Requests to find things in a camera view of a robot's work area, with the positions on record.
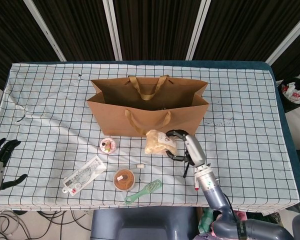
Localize pink cloth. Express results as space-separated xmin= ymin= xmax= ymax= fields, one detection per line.
xmin=233 ymin=209 xmax=248 ymax=221

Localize pink strawberry cake cup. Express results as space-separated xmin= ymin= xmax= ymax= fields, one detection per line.
xmin=99 ymin=137 xmax=117 ymax=155

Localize black floor cable tangle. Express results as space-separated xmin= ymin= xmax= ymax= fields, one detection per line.
xmin=0 ymin=208 xmax=93 ymax=240

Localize clear jar of rubber bands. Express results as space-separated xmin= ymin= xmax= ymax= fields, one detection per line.
xmin=112 ymin=168 xmax=136 ymax=192

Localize bagged pale crumbly bread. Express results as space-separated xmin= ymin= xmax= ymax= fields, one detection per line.
xmin=144 ymin=129 xmax=178 ymax=156

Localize black plastic spoon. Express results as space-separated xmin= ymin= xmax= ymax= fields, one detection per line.
xmin=182 ymin=162 xmax=191 ymax=179

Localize red white marker pen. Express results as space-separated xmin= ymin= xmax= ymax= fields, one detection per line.
xmin=193 ymin=174 xmax=201 ymax=192

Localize dark blue table cover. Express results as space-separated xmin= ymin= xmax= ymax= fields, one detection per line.
xmin=0 ymin=59 xmax=300 ymax=203

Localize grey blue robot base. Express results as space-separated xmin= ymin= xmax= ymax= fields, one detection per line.
xmin=89 ymin=207 xmax=200 ymax=240

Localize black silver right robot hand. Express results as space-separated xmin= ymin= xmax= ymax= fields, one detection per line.
xmin=164 ymin=129 xmax=207 ymax=168

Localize brown paper bag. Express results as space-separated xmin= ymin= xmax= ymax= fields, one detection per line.
xmin=86 ymin=74 xmax=210 ymax=138

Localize white partition post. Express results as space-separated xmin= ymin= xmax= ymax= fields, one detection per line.
xmin=185 ymin=0 xmax=212 ymax=61
xmin=264 ymin=9 xmax=300 ymax=66
xmin=101 ymin=0 xmax=123 ymax=61
xmin=29 ymin=0 xmax=67 ymax=62

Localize packaged clear ruler set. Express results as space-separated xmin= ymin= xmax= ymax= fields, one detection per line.
xmin=62 ymin=154 xmax=108 ymax=195

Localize purple cloth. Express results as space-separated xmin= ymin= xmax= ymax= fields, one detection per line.
xmin=193 ymin=232 xmax=215 ymax=240

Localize white black checked tablecloth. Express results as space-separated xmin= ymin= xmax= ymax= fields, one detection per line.
xmin=0 ymin=62 xmax=300 ymax=216

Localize green plastic brush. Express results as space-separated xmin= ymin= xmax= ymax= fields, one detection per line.
xmin=124 ymin=179 xmax=163 ymax=206

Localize teal green cloth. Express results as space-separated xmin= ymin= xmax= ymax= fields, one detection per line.
xmin=198 ymin=207 xmax=215 ymax=232

